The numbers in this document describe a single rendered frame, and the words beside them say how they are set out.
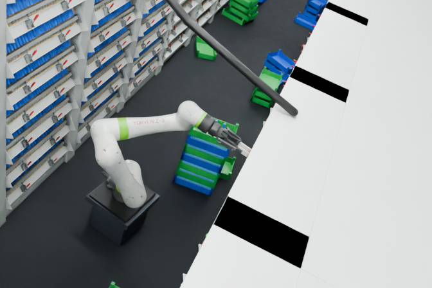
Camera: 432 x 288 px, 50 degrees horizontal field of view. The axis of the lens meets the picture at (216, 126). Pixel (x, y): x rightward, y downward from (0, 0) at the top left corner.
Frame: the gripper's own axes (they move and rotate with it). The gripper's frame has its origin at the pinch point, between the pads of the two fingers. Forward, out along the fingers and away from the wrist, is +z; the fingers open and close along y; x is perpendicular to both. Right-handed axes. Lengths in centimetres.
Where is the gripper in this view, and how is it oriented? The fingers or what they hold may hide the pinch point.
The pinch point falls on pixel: (243, 149)
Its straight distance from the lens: 241.9
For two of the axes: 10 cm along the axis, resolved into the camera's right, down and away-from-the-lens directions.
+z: 8.2, 5.7, 0.1
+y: -3.5, 5.2, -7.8
